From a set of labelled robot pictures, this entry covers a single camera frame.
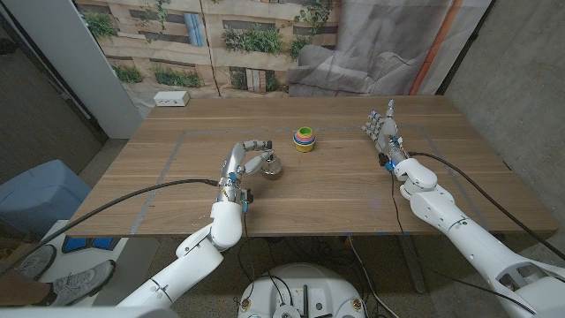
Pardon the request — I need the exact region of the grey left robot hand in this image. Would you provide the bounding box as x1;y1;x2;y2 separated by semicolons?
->
215;140;275;204

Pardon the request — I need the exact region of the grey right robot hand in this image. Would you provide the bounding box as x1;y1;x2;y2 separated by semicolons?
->
361;99;410;167

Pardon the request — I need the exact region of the silver bell with black handle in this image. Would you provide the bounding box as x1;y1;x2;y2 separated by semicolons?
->
260;152;284;181

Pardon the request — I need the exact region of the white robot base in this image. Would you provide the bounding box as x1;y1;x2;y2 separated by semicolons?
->
237;262;367;318

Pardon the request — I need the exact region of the stack of colourful toy cups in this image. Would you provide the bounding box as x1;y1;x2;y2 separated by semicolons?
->
292;126;317;154

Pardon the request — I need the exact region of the grey tape outline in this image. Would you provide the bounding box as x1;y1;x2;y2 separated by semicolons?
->
130;125;489;235

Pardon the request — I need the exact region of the white power strip box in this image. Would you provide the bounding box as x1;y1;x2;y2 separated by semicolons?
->
153;90;191;108

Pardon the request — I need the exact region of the black backdrop stand pole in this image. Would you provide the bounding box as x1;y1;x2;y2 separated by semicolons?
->
435;0;498;96

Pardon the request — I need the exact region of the grey metal table leg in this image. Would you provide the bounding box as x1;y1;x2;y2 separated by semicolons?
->
399;233;427;295

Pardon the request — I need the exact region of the blue floor pad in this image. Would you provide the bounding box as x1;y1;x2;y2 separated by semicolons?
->
90;238;121;252
61;238;91;254

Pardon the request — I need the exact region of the grey sneaker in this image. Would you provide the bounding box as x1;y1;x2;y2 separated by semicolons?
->
17;245;57;280
50;259;117;307

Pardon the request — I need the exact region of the blue upholstered seat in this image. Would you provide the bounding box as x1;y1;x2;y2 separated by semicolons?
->
0;159;93;239

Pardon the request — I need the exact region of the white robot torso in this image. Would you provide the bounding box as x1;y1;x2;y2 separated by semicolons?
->
0;305;180;318

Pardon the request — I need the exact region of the brown trouser leg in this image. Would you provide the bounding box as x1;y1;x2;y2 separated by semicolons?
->
0;269;52;307

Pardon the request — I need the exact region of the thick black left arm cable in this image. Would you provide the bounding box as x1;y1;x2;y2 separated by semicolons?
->
0;178;221;276

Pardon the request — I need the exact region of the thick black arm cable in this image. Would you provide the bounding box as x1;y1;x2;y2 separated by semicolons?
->
0;178;221;276
406;151;565;261

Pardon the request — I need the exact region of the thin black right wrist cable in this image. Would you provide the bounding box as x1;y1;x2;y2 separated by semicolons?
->
388;170;538;315

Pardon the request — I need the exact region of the grey floor cable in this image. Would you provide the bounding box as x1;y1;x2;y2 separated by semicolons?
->
348;236;389;318

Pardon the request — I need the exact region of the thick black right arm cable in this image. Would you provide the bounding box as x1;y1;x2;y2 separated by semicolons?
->
406;151;565;261

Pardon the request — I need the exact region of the white wall panel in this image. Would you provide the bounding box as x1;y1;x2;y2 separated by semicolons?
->
0;0;145;140

